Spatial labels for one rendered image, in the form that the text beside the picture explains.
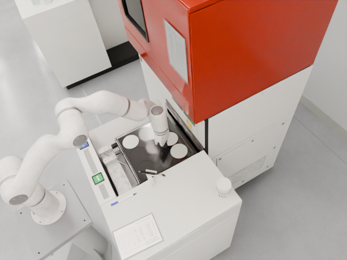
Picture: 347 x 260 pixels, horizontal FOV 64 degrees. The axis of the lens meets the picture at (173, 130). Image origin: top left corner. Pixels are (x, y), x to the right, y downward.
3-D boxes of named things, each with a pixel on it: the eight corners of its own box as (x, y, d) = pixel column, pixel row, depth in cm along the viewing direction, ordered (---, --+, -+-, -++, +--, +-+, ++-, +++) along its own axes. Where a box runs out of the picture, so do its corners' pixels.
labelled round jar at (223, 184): (224, 182, 142) (225, 174, 135) (233, 194, 138) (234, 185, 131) (213, 190, 141) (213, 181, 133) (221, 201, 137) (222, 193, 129)
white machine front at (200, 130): (148, 81, 212) (138, 35, 180) (207, 160, 167) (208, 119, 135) (144, 82, 211) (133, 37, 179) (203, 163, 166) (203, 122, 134)
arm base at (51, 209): (35, 231, 147) (17, 221, 132) (29, 201, 157) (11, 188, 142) (71, 214, 151) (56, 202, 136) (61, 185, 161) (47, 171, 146)
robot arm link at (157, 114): (148, 123, 151) (157, 134, 147) (144, 108, 141) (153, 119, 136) (162, 116, 154) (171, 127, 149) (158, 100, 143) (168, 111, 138)
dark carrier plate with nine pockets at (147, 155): (166, 115, 181) (166, 115, 181) (193, 154, 162) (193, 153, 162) (117, 139, 173) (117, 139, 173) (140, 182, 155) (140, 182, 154)
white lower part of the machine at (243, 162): (218, 111, 293) (222, 47, 227) (271, 171, 248) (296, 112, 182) (159, 142, 278) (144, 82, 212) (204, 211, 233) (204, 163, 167)
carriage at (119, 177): (111, 148, 175) (110, 145, 173) (136, 195, 155) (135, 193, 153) (99, 153, 174) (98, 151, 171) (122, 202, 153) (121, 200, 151)
